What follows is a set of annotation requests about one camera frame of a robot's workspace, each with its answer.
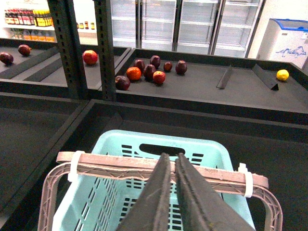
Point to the brown basket handle pair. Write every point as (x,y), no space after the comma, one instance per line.
(121,168)

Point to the white zip tie right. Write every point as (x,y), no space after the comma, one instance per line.
(248,180)

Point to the dark fruit left tray back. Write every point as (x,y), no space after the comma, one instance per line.
(24,50)

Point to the yellow lemon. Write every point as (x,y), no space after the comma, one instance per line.
(282,75)

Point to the dark red fruit centre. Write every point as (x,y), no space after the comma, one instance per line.
(149,72)

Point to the black metal post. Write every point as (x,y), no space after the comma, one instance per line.
(105,47)
(65,26)

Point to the dark red fruit front left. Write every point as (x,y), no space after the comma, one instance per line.
(122,82)

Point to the black divider strip right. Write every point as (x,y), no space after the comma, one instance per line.
(265,77)

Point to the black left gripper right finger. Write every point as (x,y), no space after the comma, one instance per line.
(201,207)

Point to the small dark red fruit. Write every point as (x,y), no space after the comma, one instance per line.
(167,66)

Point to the dark red fruit right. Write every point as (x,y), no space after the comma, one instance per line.
(181,67)

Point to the black display tray left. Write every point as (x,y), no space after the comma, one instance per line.
(44,64)

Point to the black display tray right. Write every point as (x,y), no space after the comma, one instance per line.
(245,94)

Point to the white chest freezer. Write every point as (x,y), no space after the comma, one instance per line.
(285,40)

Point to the light blue plastic basket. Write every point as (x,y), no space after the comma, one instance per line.
(100,204)

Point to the small red apple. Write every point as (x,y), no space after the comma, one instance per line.
(159,77)

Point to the black display tray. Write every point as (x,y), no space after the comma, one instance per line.
(44,64)
(245,94)

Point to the orange fruit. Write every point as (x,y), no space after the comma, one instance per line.
(133,73)

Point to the black divider strip left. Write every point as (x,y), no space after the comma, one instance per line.
(225,78)

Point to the shelf with sauce bottles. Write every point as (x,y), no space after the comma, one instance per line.
(32,20)

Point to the dark red fruit back left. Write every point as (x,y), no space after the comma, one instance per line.
(139,63)

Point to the black metal post right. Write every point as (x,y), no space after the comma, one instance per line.
(105,47)

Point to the white zip tie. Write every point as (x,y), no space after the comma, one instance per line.
(248,180)
(73,175)

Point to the dark fruit tray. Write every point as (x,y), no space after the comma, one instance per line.
(24,50)
(6,58)

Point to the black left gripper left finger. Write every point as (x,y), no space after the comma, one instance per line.
(151,210)

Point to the white zip tie left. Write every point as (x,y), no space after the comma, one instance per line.
(73,175)

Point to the black divider tray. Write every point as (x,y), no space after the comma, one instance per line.
(45,71)
(21,63)

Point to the black divider strip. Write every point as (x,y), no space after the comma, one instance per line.
(225,78)
(265,77)

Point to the black metal post left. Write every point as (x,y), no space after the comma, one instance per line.
(65,26)

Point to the red apple behind post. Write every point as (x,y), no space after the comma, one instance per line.
(90,57)

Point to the glass door refrigerator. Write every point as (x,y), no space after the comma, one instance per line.
(215,27)

